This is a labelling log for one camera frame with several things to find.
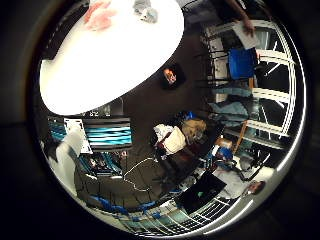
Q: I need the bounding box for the blue plastic chair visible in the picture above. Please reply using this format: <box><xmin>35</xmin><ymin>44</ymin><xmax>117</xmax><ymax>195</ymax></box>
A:
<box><xmin>228</xmin><ymin>48</ymin><xmax>259</xmax><ymax>81</ymax></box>

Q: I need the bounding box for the white paper sheet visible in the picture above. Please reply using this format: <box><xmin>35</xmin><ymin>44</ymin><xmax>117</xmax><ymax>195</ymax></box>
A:
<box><xmin>232</xmin><ymin>20</ymin><xmax>261</xmax><ymax>51</ymax></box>

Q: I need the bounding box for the small black floor box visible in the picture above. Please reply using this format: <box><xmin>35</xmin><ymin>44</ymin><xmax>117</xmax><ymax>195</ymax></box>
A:
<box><xmin>160</xmin><ymin>63</ymin><xmax>187</xmax><ymax>90</ymax></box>

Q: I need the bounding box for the brown fluffy bag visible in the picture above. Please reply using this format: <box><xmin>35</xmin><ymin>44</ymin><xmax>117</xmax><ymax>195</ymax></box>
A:
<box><xmin>181</xmin><ymin>118</ymin><xmax>208</xmax><ymax>145</ymax></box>

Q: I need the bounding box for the black laptop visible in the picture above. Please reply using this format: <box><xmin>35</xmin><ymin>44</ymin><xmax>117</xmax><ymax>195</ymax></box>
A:
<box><xmin>175</xmin><ymin>169</ymin><xmax>228</xmax><ymax>215</ymax></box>

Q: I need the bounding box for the white window frame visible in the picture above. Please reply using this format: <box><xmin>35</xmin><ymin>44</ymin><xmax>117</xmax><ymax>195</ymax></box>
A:
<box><xmin>251</xmin><ymin>19</ymin><xmax>298</xmax><ymax>143</ymax></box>

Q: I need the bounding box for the white floor cable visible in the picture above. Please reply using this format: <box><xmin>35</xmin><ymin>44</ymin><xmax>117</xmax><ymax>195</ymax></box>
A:
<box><xmin>122</xmin><ymin>156</ymin><xmax>160</xmax><ymax>193</ymax></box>

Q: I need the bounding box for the blue-grey cloth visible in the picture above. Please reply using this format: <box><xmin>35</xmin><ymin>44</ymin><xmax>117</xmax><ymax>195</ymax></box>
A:
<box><xmin>208</xmin><ymin>99</ymin><xmax>250</xmax><ymax>126</ymax></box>

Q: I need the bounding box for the white perforated plate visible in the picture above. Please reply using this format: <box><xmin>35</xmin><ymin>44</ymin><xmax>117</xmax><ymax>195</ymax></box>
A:
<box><xmin>63</xmin><ymin>118</ymin><xmax>94</xmax><ymax>155</ymax></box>

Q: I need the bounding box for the pink fluffy plush toy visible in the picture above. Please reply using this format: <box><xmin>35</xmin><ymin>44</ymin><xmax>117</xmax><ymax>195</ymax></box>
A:
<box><xmin>83</xmin><ymin>0</ymin><xmax>118</xmax><ymax>32</ymax></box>

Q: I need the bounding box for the grey fluffy plush toy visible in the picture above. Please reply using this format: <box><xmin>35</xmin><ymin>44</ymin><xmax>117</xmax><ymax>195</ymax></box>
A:
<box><xmin>133</xmin><ymin>0</ymin><xmax>160</xmax><ymax>24</ymax></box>

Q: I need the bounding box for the standing person in dark clothes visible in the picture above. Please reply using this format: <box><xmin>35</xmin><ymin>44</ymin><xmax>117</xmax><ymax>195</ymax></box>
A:
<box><xmin>213</xmin><ymin>0</ymin><xmax>264</xmax><ymax>36</ymax></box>

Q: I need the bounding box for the seated person's head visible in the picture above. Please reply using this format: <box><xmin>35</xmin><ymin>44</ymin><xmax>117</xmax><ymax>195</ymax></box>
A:
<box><xmin>246</xmin><ymin>179</ymin><xmax>267</xmax><ymax>196</ymax></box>

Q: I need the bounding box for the orange item in black box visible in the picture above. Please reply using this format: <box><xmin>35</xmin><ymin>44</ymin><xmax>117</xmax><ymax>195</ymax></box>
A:
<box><xmin>163</xmin><ymin>68</ymin><xmax>178</xmax><ymax>84</ymax></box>

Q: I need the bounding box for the blue bag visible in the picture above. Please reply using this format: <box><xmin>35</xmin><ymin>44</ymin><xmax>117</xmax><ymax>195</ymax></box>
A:
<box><xmin>216</xmin><ymin>146</ymin><xmax>235</xmax><ymax>161</ymax></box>

